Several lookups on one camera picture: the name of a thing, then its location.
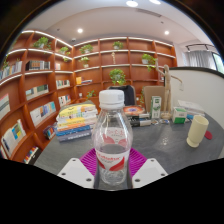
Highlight grey curtain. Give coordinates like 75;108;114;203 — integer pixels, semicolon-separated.
184;49;214;70

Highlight colourful stack of books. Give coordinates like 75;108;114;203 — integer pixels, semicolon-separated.
54;102;99;143

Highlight clear plastic water bottle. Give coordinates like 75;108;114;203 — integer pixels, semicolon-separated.
92;89;134;187

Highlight tall green white carton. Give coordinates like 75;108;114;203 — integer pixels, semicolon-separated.
150;95;163;120

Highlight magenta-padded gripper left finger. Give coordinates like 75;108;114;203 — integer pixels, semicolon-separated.
57;148;99;190

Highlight wooden shelf unit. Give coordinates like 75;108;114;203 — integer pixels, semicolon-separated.
0;29;178;164

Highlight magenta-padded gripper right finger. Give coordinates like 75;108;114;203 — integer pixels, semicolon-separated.
127;147;169;190

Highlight window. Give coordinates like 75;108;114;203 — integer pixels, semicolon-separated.
211;52;224;75

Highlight green white box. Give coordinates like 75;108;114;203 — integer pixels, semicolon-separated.
172;107;188;125

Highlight round ceiling lights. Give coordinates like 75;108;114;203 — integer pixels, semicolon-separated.
76;0;171;36

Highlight cream plastic cup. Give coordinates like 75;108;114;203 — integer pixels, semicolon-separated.
186;114;210;149

